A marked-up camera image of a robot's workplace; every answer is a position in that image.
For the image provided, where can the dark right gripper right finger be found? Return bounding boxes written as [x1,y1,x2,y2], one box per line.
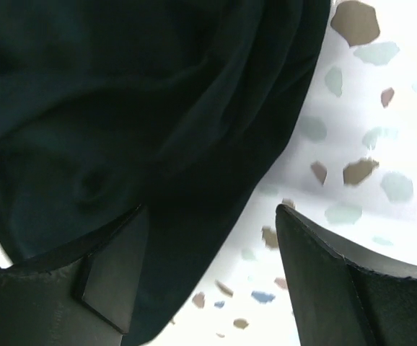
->
[276,204,417,346]

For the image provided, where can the black t shirt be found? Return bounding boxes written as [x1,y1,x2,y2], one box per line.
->
[0,1,330,345]

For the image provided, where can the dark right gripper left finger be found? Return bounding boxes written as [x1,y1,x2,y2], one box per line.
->
[0,207,149,346]

